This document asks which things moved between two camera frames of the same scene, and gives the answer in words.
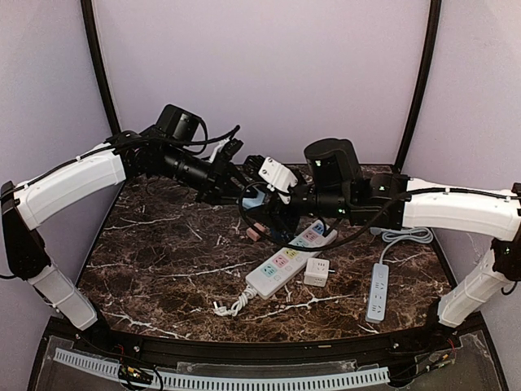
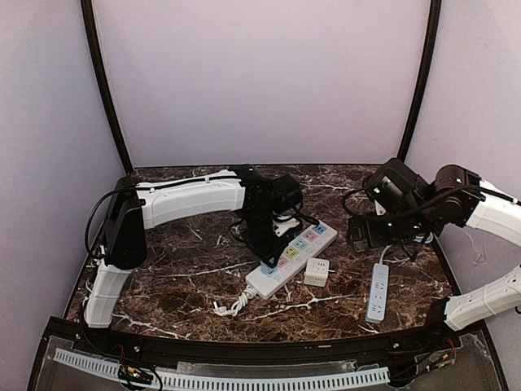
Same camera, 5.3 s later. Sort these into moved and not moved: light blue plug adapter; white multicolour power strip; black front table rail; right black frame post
Moved: light blue plug adapter
Not moved: white multicolour power strip; black front table rail; right black frame post
